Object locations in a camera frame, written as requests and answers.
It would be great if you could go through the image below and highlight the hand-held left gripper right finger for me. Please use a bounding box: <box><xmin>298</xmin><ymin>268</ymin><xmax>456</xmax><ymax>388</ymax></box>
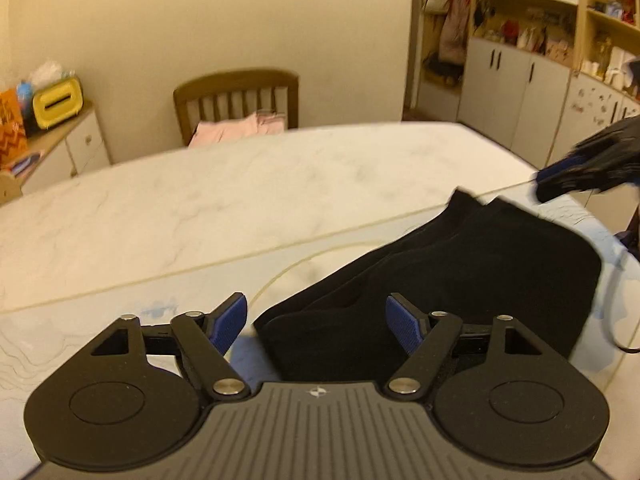
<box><xmin>385</xmin><ymin>293</ymin><xmax>544</xmax><ymax>402</ymax></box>

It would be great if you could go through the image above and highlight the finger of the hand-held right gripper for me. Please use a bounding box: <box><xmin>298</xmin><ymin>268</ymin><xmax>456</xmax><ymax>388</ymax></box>
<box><xmin>534</xmin><ymin>153</ymin><xmax>602</xmax><ymax>205</ymax></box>

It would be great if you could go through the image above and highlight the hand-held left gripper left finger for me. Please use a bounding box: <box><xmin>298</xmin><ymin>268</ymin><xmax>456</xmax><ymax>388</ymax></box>
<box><xmin>90</xmin><ymin>292</ymin><xmax>251</xmax><ymax>403</ymax></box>

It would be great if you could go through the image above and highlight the black t-shirt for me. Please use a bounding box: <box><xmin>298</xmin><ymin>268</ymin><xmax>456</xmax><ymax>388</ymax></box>
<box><xmin>253</xmin><ymin>187</ymin><xmax>604</xmax><ymax>384</ymax></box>

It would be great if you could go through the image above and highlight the white stickered cabinet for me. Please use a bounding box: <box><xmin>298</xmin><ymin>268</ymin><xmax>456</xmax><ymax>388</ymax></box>
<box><xmin>550</xmin><ymin>74</ymin><xmax>640</xmax><ymax>172</ymax></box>

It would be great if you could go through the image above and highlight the row of shelf boxes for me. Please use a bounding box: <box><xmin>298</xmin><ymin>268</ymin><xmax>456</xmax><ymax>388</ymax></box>
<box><xmin>592</xmin><ymin>0</ymin><xmax>640</xmax><ymax>24</ymax></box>

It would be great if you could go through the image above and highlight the black and yellow bag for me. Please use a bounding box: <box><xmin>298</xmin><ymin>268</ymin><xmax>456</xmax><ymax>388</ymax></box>
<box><xmin>422</xmin><ymin>57</ymin><xmax>464</xmax><ymax>87</ymax></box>

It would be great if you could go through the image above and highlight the pink hanging garment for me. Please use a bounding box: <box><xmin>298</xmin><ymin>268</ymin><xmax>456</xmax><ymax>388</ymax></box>
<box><xmin>438</xmin><ymin>0</ymin><xmax>472</xmax><ymax>65</ymax></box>

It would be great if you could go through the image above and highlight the pink garment with striped trim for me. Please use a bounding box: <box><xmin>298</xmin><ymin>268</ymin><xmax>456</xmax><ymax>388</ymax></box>
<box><xmin>188</xmin><ymin>112</ymin><xmax>289</xmax><ymax>149</ymax></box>

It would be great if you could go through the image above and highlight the white side cabinet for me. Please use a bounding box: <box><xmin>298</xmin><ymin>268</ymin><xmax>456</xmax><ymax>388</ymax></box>
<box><xmin>0</xmin><ymin>99</ymin><xmax>112</xmax><ymax>196</ymax></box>

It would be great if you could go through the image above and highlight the brown wooden chair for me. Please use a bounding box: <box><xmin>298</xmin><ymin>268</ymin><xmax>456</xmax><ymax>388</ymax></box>
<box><xmin>172</xmin><ymin>68</ymin><xmax>301</xmax><ymax>147</ymax></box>

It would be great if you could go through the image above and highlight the light wooden chair back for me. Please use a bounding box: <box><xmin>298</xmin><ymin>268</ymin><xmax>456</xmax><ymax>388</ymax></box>
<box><xmin>0</xmin><ymin>169</ymin><xmax>24</xmax><ymax>206</ymax></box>

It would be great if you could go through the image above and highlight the blue and pink mat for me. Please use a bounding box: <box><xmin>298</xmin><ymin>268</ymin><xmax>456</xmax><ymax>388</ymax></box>
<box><xmin>7</xmin><ymin>152</ymin><xmax>44</xmax><ymax>176</ymax></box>

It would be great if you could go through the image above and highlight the yellow tissue box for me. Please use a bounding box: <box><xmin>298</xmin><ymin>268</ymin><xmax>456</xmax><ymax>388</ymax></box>
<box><xmin>32</xmin><ymin>75</ymin><xmax>84</xmax><ymax>131</ymax></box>

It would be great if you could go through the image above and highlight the orange snack bag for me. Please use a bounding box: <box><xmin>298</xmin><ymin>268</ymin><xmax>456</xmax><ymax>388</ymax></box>
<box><xmin>0</xmin><ymin>88</ymin><xmax>29</xmax><ymax>166</ymax></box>

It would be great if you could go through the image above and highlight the clear plastic bag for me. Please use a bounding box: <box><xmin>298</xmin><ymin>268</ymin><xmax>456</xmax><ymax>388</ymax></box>
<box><xmin>28</xmin><ymin>58</ymin><xmax>77</xmax><ymax>87</ymax></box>

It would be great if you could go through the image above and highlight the black cable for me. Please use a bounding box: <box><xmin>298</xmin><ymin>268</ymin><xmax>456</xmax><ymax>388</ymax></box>
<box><xmin>606</xmin><ymin>239</ymin><xmax>640</xmax><ymax>354</ymax></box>

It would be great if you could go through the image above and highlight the white wall cabinet unit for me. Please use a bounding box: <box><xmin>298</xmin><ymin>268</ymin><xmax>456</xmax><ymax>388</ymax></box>
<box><xmin>412</xmin><ymin>0</ymin><xmax>640</xmax><ymax>92</ymax></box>

